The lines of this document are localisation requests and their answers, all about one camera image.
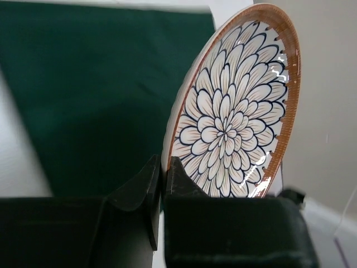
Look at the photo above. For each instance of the floral patterned ceramic plate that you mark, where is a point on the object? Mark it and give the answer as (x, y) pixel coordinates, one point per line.
(233, 115)

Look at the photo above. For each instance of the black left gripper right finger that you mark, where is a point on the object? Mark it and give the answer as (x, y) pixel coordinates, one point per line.
(201, 231)

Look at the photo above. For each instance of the dark green cloth napkin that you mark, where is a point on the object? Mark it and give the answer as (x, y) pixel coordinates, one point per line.
(94, 85)

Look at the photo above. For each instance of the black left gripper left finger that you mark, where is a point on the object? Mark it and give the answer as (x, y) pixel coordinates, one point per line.
(118, 230)

